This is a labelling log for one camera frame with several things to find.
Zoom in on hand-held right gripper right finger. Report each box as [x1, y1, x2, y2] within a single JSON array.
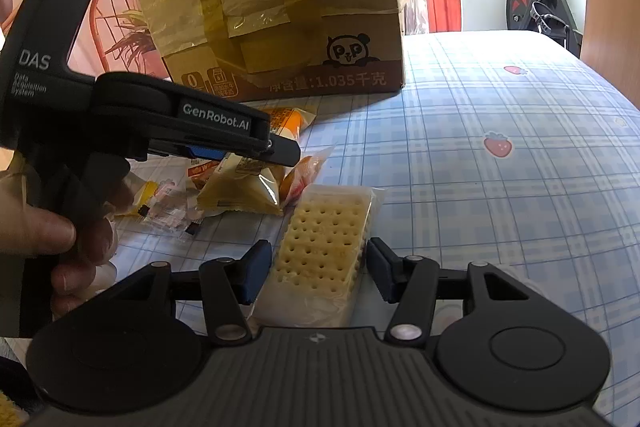
[[366, 237, 532, 344]]

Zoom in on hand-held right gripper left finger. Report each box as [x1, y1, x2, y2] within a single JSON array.
[[114, 239, 274, 344]]

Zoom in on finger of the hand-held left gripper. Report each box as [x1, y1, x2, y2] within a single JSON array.
[[146, 137, 302, 168]]

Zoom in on yellow cake packet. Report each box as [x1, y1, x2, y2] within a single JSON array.
[[196, 152, 297, 219]]

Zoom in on clear cracker packet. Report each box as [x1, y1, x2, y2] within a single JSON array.
[[249, 183, 389, 329]]

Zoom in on person's left hand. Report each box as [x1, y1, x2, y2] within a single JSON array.
[[0, 177, 137, 315]]

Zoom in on orange white snack packet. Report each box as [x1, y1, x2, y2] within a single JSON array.
[[260, 103, 319, 144]]

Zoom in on red orange snack packet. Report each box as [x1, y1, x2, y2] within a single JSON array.
[[279, 146, 335, 204]]

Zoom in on small clear candy packet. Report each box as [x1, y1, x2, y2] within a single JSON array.
[[114, 179, 203, 239]]

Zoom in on checkered blue tablecloth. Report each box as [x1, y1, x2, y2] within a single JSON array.
[[0, 29, 640, 427]]

